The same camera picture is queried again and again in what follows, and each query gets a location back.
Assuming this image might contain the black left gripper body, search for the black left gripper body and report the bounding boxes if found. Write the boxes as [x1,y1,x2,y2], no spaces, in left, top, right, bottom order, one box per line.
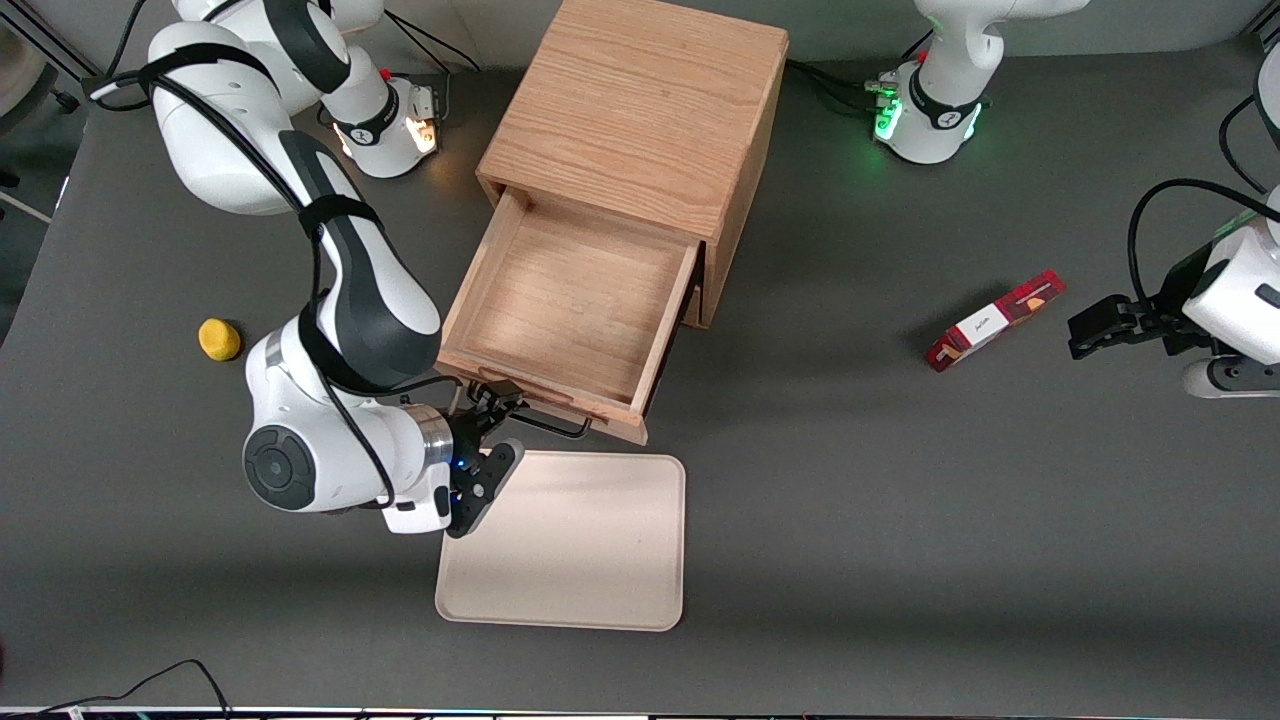
[1128,288,1216,356]

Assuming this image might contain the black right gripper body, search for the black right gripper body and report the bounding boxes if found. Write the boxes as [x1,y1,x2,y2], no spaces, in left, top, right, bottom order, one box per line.
[445,408,526,539]

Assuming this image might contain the black metal drawer handle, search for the black metal drawer handle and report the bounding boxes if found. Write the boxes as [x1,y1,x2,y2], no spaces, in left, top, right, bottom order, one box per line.
[505,403,593,439]

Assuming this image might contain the light wooden drawer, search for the light wooden drawer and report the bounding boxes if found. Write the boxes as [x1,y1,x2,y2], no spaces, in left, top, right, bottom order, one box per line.
[437,188,706,446]

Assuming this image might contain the red and white snack box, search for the red and white snack box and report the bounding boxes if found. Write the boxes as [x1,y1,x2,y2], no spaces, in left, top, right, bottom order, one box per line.
[926,269,1067,373]

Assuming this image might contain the beige plastic tray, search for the beige plastic tray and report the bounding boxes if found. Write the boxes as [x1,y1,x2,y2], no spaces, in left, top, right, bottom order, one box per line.
[435,449,687,632]

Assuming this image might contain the yellow lemon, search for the yellow lemon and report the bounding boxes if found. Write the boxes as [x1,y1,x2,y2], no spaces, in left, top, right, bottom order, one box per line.
[198,318,242,362]

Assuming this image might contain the light wooden cabinet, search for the light wooden cabinet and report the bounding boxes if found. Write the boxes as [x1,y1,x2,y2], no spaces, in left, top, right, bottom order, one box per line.
[476,0,790,329]

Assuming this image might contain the thin white bar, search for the thin white bar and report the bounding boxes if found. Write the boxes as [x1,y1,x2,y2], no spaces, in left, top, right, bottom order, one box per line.
[0,188,53,225]

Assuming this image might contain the black metal stand legs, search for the black metal stand legs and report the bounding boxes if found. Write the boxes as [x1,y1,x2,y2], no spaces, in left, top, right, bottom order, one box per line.
[0,0,101,113]

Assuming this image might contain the beige round seat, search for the beige round seat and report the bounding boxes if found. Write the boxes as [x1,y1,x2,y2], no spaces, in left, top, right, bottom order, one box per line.
[0,30,47,113]

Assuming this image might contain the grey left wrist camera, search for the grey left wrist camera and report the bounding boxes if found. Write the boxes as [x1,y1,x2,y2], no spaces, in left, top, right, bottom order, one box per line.
[1182,355,1280,399]

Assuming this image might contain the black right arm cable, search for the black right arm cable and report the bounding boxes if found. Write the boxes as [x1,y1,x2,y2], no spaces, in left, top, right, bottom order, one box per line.
[85,0,471,511]

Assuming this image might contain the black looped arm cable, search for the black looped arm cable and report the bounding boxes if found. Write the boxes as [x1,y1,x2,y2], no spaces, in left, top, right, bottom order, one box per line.
[1128,178,1280,301]

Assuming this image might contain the short black arm cable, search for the short black arm cable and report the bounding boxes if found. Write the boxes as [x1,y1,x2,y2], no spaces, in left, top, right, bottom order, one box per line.
[1218,95,1271,196]

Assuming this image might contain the thin black table cable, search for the thin black table cable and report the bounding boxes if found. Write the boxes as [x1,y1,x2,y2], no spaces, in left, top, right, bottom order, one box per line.
[30,659,233,720]

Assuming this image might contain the black right base cables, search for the black right base cables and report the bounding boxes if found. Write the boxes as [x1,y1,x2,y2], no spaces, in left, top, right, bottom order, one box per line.
[383,10,483,76]

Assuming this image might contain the black base cables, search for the black base cables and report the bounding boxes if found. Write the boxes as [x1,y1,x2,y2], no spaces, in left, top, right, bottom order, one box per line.
[785,58,886,116]
[383,10,483,76]

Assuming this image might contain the black left base cables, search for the black left base cables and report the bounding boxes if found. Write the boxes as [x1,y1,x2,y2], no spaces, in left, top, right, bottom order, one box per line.
[785,58,886,116]

